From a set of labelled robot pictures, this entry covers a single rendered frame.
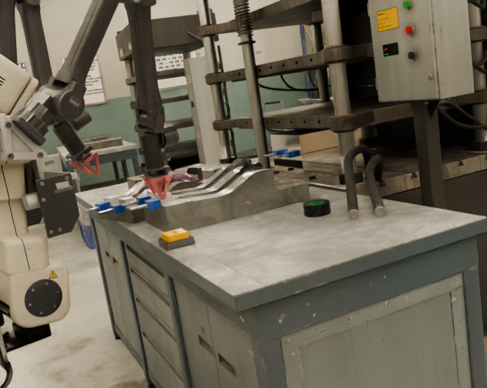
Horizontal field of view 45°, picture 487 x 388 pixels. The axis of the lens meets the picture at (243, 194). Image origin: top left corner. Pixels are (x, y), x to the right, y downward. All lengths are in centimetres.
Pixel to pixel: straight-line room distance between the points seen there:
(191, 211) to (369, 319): 67
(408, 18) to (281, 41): 783
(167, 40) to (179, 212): 473
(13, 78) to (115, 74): 740
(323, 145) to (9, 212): 145
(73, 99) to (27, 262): 46
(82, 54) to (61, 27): 747
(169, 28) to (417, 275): 526
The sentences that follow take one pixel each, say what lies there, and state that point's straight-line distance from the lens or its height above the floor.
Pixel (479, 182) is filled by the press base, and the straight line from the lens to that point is 257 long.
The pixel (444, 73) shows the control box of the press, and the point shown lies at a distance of 199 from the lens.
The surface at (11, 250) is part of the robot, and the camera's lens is 166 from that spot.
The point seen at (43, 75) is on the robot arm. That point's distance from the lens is 201.
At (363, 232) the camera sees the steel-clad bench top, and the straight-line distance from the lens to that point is 151.
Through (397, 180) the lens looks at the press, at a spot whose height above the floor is 77.
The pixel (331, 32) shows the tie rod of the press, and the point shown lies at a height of 134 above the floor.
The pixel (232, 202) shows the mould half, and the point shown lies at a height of 85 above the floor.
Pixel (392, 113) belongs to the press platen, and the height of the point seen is 101.
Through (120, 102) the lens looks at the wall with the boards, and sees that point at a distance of 903.
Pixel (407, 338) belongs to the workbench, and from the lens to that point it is 152.
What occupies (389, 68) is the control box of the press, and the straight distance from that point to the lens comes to 213.
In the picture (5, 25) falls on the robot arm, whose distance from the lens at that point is 199.
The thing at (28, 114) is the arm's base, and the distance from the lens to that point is 152.
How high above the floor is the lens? 121
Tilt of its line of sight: 10 degrees down
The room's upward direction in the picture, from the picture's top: 9 degrees counter-clockwise
